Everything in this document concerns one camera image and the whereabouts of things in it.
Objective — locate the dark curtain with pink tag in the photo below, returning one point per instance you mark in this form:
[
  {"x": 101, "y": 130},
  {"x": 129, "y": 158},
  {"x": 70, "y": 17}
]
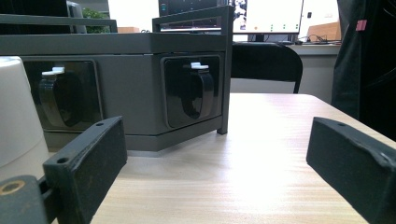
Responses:
[{"x": 364, "y": 77}]

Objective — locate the black hook with white tab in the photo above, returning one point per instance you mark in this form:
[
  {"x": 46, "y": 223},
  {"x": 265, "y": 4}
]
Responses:
[
  {"x": 62, "y": 99},
  {"x": 196, "y": 93}
]

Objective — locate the grey corner shelf rack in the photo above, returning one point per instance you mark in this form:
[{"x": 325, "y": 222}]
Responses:
[{"x": 130, "y": 90}]

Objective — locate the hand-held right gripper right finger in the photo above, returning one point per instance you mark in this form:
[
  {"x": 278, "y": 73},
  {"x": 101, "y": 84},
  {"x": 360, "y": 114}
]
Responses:
[{"x": 358, "y": 168}]

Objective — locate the green plant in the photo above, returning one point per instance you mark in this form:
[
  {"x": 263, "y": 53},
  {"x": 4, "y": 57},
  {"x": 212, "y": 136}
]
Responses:
[{"x": 95, "y": 21}]

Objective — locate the cardboard box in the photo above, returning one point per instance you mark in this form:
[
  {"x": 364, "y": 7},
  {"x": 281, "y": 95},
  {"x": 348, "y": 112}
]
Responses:
[{"x": 325, "y": 31}]

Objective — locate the dark monitor back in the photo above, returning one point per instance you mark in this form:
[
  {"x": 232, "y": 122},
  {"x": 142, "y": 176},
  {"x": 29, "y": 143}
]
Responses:
[{"x": 34, "y": 9}]

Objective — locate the black folding chair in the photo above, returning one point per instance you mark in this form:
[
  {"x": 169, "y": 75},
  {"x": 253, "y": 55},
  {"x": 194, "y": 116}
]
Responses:
[{"x": 264, "y": 62}]

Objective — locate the monitor with white screen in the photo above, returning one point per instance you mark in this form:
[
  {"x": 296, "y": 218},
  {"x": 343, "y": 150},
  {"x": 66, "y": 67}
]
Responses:
[{"x": 271, "y": 15}]

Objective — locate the white bottle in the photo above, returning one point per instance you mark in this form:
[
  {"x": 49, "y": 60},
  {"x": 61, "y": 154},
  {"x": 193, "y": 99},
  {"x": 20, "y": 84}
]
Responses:
[{"x": 15, "y": 118}]

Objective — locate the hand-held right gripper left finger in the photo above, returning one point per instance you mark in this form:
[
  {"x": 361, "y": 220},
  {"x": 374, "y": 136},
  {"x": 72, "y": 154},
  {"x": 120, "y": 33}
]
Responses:
[{"x": 90, "y": 168}]

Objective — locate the monitor with dark screen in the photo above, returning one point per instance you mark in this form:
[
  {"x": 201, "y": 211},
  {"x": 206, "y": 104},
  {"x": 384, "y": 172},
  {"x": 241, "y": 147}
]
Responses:
[{"x": 186, "y": 9}]

